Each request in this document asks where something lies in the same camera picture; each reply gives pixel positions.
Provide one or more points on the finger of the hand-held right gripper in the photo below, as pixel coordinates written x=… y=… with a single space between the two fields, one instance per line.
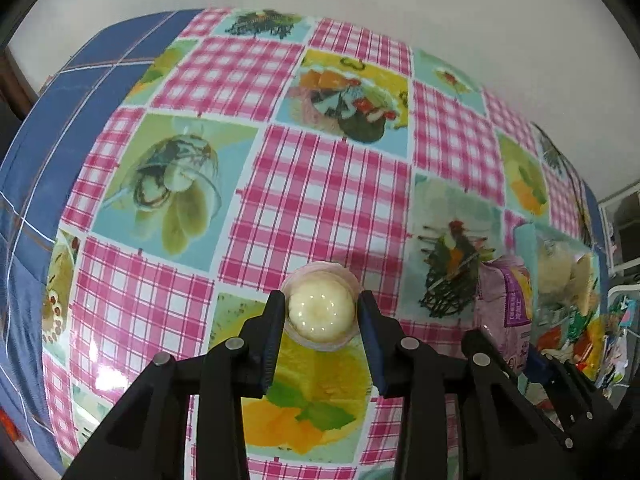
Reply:
x=539 y=361
x=474 y=341

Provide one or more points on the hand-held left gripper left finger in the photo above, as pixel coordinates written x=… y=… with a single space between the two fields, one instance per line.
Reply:
x=270 y=350

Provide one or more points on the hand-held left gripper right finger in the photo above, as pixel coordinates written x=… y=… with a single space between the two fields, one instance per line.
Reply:
x=372 y=352

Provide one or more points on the purple cake roll packet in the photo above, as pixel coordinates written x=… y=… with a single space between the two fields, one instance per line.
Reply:
x=505 y=302

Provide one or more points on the pale jelly cup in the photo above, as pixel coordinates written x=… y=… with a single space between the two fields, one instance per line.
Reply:
x=320 y=310

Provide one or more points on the clear packet round white cake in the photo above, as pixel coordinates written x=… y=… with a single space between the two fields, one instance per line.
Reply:
x=556 y=266

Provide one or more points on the colourful clutter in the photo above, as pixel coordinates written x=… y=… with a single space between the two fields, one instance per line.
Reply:
x=620 y=325

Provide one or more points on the white rack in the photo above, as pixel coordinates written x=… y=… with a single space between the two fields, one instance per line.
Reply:
x=620 y=230

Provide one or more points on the blue checked cloth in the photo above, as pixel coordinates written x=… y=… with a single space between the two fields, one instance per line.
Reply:
x=40 y=160

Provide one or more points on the brown wooden frame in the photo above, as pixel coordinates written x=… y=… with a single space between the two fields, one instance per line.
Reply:
x=12 y=80

